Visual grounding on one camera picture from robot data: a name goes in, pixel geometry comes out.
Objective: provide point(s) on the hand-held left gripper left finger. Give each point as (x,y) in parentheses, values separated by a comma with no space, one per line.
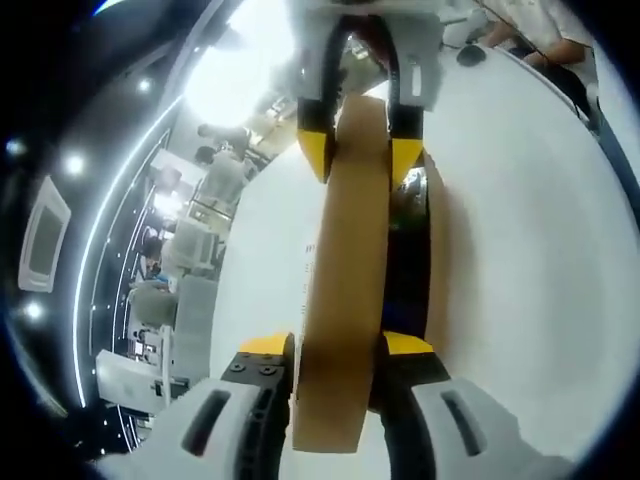
(250,367)

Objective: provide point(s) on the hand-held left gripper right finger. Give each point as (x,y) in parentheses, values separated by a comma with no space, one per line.
(420,367)

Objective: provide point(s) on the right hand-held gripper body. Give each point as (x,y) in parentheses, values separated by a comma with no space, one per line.
(415,9)

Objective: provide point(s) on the brown cardboard shoe box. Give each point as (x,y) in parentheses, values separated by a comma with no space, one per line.
(350,250)

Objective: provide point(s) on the black oval object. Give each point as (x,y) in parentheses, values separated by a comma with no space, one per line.
(471,55)

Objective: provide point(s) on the white square pillar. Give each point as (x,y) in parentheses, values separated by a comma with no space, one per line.
(125,380)

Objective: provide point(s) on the white office chair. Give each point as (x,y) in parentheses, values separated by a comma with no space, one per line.
(192,245)

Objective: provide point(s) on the ceiling air conditioner unit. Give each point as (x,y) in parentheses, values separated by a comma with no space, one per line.
(44,240)

